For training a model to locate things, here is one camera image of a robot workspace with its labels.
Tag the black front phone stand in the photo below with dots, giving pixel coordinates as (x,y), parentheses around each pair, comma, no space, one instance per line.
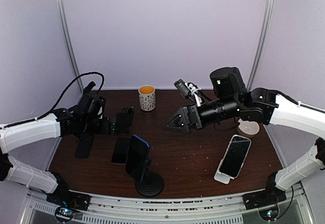
(152,183)

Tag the white floral mug yellow inside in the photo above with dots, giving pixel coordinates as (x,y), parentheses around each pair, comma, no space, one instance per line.
(147,98)

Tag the white phone stand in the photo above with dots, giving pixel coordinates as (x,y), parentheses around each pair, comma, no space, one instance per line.
(224,175)

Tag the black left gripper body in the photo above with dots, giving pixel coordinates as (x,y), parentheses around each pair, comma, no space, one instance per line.
(90,126)

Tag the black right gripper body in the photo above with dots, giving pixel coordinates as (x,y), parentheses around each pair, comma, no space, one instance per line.
(228,108)

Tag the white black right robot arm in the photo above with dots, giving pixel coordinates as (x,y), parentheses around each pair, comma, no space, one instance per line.
(259,105)

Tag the controller circuit board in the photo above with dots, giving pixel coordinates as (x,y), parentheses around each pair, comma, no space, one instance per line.
(268,214)
(63,214)

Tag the white-cased smartphone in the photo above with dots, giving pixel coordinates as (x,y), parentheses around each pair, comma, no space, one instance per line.
(235,155)

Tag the aluminium front rail frame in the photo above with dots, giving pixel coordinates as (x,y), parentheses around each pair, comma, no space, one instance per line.
(219,209)

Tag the black smartphone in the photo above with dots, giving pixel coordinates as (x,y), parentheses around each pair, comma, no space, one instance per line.
(84,145)

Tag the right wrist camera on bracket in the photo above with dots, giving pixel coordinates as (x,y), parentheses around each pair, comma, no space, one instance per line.
(190,91)

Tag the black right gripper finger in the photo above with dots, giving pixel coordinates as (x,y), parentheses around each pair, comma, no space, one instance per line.
(179,118)
(186,129)

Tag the blue smartphone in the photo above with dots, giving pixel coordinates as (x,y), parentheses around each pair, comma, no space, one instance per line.
(138,154)

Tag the black round-base phone stand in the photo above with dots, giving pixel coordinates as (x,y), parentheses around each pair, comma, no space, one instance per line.
(86,91)

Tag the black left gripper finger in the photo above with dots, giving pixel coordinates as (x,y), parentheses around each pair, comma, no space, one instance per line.
(122,131)
(123,119)

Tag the pink-edged dark smartphone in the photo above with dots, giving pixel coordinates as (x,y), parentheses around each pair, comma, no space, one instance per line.
(120,151)

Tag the black textured folding phone stand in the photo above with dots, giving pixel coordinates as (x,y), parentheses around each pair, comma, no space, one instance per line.
(129,110)

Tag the left controller circuit board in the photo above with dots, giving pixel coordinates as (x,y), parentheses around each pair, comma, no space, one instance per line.
(63,214)

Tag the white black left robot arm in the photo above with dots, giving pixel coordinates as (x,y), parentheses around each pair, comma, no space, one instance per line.
(84,121)

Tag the right controller circuit board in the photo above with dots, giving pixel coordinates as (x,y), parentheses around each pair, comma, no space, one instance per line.
(268,214)

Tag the white ceramic bowl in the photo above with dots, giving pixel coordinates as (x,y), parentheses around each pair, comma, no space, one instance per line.
(248,128)

